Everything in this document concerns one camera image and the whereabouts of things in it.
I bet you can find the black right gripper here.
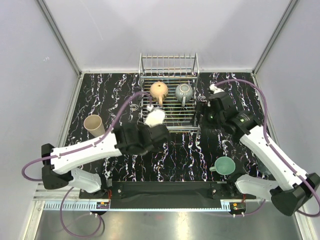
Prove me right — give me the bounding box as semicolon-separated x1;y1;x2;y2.
189;101;225;130

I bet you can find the grey speckled ceramic mug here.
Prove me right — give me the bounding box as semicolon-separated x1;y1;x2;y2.
175;83;193;108

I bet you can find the tan round ceramic mug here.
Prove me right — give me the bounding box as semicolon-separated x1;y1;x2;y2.
149;81;169;107

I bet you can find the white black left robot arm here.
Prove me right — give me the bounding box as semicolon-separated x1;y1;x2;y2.
41;123;170;199

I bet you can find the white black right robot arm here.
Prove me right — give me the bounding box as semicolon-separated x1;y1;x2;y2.
194;91;320;216

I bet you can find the mint green mug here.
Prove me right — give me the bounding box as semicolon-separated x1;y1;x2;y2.
209;156;236;176

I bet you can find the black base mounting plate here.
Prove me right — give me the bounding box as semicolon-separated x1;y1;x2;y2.
79;181;256;201

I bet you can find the beige tall tumbler cup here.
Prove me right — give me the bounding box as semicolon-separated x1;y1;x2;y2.
83;114;106;138

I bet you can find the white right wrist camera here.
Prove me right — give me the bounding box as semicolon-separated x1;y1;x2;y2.
209;84;224;94

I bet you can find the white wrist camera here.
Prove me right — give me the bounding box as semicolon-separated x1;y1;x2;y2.
144;105;166;127
209;84;224;94

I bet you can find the silver wire dish rack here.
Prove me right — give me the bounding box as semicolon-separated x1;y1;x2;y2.
138;53;200;135

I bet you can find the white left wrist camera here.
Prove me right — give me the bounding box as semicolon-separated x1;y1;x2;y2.
144;105;166;127

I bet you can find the aluminium slotted rail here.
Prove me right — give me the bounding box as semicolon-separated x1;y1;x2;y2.
43;200;231;213

